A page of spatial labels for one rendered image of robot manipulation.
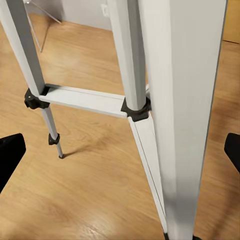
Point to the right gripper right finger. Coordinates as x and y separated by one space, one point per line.
232 149

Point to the camera tripod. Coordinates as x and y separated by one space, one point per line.
179 43

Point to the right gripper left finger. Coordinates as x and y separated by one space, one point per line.
12 149

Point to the wall socket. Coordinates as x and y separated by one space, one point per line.
105 10

